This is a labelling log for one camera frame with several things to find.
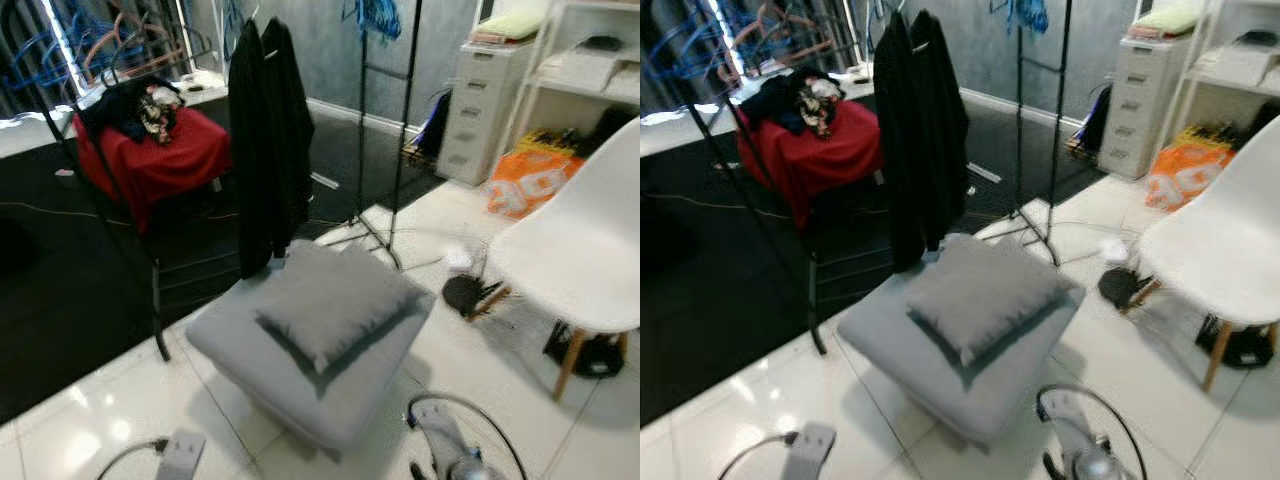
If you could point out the grey pillow with patterned back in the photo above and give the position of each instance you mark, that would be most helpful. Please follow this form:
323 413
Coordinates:
985 295
335 300

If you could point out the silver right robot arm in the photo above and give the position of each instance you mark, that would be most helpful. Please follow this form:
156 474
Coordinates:
475 468
1100 462

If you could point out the white chair with wooden legs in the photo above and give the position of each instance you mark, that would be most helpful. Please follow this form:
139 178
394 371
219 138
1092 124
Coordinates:
1220 250
575 250

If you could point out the black bundle under chair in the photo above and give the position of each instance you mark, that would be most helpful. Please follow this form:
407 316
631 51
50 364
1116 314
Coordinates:
590 355
1240 345

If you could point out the orange printed bag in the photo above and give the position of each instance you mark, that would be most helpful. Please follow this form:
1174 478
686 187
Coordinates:
1185 175
530 180

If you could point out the black metal clothes rack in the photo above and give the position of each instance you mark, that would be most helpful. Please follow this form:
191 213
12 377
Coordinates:
131 290
787 285

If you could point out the white shelf unit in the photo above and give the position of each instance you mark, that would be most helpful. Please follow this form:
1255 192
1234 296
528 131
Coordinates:
575 92
1230 84

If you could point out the white router with antennas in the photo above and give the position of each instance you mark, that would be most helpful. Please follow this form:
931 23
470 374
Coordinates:
458 258
1113 250

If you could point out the white printer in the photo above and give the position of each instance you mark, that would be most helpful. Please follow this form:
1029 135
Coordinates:
595 62
1250 55

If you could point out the red cloth covered table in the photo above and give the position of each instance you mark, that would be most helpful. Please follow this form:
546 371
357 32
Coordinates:
810 160
160 165

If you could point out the pile of dark clothes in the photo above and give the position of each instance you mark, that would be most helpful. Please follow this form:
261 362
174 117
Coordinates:
125 110
790 105

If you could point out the white drawer cabinet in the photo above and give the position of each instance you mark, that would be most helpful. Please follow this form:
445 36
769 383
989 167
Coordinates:
1135 110
480 110

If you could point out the white light strip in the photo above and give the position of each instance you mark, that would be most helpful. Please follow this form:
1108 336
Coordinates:
725 40
62 50

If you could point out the dark blue bag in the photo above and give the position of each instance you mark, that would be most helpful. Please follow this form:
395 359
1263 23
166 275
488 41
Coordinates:
435 125
1093 120

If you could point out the pale green folded cloth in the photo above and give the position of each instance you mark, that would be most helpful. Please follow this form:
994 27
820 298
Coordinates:
510 25
1170 20

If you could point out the thin black metal stand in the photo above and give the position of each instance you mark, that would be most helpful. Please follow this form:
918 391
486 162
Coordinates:
403 130
1054 130

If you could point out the grey cushioned ottoman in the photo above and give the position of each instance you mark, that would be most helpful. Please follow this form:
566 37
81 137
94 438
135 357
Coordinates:
900 350
250 355

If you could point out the black hanging jacket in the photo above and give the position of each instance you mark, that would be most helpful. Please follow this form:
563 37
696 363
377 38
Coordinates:
915 150
265 150

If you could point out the blue hanger bunch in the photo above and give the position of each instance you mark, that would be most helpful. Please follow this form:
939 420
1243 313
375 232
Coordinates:
1022 15
375 18

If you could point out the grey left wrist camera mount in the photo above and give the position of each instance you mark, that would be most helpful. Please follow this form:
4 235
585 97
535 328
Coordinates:
810 450
182 458

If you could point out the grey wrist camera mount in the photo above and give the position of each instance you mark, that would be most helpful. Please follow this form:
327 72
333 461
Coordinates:
810 450
1068 415
438 425
182 458

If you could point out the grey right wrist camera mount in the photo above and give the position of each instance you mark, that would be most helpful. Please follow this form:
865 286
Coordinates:
438 425
1068 415

